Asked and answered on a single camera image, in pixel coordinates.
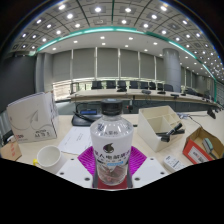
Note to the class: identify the black tool in organizer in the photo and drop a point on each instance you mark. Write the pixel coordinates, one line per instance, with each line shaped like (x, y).
(171, 131)

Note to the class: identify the white printed paper sheet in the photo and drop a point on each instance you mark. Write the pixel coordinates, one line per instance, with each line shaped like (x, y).
(75, 140)

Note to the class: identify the black flat device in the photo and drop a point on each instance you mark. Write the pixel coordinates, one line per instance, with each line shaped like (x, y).
(7, 136)

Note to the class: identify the red open cardboard box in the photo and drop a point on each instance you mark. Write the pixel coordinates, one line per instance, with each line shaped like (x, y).
(196, 151)

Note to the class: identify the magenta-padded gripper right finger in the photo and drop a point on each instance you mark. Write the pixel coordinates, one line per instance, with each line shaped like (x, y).
(146, 168)

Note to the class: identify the white cardboard paper box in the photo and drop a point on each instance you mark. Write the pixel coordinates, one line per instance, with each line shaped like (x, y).
(31, 118)

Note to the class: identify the clear bottle with black cap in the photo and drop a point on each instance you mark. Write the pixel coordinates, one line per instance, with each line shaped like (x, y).
(111, 140)

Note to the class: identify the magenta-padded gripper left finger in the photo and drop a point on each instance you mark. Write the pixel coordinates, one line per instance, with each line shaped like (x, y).
(75, 168)

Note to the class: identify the brown paper envelope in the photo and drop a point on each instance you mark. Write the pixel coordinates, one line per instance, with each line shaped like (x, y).
(10, 151)

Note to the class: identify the beige desk organizer box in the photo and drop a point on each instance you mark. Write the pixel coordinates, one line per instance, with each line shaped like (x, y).
(151, 128)

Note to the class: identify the grey stapler in red box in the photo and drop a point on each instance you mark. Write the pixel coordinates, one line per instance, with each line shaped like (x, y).
(208, 146)

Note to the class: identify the group of ceiling lights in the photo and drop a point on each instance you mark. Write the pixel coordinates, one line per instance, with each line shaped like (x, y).
(97, 9)

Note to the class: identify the small white rectangular box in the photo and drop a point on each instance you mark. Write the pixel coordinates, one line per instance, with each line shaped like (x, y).
(174, 162)

